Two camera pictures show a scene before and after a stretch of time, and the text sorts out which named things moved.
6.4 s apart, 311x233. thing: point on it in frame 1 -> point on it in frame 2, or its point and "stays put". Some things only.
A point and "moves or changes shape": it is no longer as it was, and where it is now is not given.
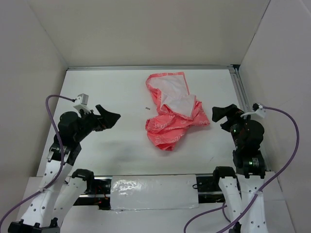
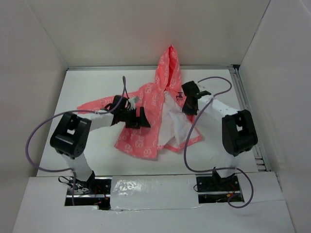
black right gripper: (232, 113) -> (188, 111)
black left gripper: (108, 119) -> (142, 121)
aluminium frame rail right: (235, 70) stays put
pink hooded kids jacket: (176, 109) moves or changes shape
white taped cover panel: (157, 191) stays put
